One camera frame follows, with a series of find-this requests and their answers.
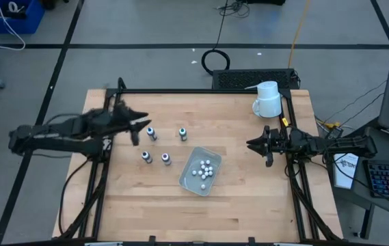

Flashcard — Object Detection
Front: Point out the black computer case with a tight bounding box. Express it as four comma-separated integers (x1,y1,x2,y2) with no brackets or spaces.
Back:
211,68,301,91

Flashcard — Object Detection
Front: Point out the yellow hanging cable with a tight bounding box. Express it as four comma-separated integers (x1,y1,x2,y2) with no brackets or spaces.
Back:
287,0,312,69

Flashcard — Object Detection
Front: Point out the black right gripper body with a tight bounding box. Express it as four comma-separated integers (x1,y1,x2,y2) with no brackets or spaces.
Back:
263,125,290,168

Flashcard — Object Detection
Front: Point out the white plastic bin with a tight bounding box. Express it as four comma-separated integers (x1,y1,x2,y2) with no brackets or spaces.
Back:
178,146,223,197

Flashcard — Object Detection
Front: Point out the large blue food coloring bottle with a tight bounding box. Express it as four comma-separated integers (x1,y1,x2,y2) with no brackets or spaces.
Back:
146,126,158,142

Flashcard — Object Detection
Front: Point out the black coiled floor cable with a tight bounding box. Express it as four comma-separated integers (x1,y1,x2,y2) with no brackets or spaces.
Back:
200,0,232,77

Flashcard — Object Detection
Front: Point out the yellow power plug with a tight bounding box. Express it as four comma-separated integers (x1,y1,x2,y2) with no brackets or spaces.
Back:
319,120,341,131

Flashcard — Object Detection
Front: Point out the white spot lamp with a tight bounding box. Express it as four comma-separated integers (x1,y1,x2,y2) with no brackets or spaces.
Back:
252,80,283,119

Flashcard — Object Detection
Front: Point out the blue storage bin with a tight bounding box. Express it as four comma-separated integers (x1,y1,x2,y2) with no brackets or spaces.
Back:
0,0,46,35

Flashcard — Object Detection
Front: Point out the black cable bundle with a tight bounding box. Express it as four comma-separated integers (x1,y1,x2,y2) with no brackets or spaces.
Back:
216,0,251,18

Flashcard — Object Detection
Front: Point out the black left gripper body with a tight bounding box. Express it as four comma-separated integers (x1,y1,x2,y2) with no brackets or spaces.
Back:
103,100,142,148

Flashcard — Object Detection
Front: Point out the white floor cable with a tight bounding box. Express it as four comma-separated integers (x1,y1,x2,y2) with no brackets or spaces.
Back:
0,0,27,52

